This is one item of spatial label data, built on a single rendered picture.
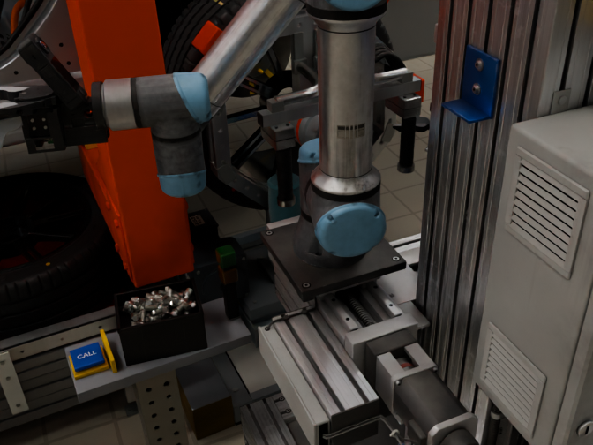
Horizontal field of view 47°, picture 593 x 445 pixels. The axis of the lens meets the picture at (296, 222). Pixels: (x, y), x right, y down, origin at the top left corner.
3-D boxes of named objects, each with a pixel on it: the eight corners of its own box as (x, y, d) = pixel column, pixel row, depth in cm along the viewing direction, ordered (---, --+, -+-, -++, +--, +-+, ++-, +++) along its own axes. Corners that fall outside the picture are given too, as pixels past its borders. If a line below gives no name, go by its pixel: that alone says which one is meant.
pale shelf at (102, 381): (228, 304, 186) (227, 295, 184) (251, 343, 173) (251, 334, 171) (66, 356, 171) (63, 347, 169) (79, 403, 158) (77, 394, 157)
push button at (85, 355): (100, 347, 168) (98, 341, 167) (106, 365, 163) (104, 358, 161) (71, 357, 166) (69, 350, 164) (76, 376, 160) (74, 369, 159)
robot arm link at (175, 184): (206, 165, 118) (199, 105, 112) (209, 199, 108) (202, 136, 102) (160, 169, 117) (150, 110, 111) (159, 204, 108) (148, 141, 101)
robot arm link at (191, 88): (213, 135, 102) (207, 80, 98) (138, 142, 101) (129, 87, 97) (211, 113, 109) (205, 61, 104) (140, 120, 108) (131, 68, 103)
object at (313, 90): (304, 71, 174) (303, 30, 169) (341, 98, 160) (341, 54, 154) (240, 85, 168) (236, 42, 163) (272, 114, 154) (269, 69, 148)
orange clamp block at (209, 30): (234, 41, 170) (207, 18, 164) (246, 49, 164) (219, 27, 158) (217, 64, 171) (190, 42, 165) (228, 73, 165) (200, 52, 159)
